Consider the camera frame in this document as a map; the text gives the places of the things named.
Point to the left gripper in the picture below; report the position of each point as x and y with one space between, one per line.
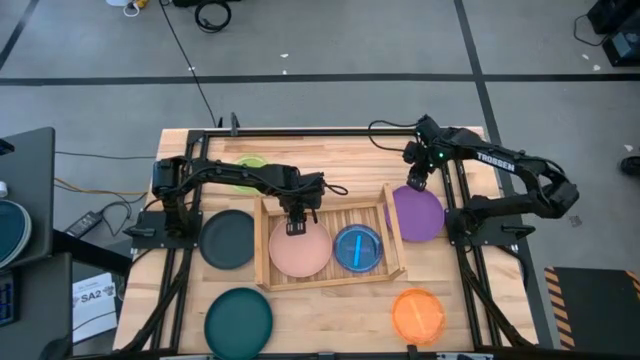
302 204

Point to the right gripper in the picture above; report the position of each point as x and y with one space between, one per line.
422 156

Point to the pink plate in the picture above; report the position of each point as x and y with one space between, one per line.
300 255

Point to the purple plate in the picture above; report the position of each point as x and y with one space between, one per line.
415 217

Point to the blue transparent plate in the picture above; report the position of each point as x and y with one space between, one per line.
358 249

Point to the dark grey plate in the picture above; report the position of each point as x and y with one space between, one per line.
227 240

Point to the green transparent plate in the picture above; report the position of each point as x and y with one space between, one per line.
251 161

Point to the teal plate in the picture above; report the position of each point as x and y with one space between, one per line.
10 230
238 325

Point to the orange transparent plate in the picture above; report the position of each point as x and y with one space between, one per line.
419 316

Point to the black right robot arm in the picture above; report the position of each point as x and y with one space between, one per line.
495 161

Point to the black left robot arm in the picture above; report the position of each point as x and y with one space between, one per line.
225 175

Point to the wooden slatted shelf rack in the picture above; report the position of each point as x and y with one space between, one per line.
325 286

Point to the black table clamp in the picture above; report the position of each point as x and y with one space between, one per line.
234 125
412 352

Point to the silver aluminium extrusion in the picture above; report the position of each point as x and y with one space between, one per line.
465 356
187 357

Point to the black power adapter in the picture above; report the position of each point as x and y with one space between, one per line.
84 224

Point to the person's foot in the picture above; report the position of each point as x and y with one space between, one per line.
631 166

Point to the black mat hazard stripes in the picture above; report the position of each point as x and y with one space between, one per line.
595 305

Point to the white SA2 paper sheet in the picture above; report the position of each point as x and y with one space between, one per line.
95 312

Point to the black equipment case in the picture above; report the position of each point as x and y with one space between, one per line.
622 47

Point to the black side table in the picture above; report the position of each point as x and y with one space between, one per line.
45 310

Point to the grey side desk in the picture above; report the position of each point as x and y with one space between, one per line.
30 170

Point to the white cup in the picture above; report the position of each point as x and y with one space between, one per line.
3 190

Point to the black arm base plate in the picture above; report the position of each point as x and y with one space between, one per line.
492 235
150 242

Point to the black aluminium table frame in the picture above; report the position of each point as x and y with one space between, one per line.
325 132

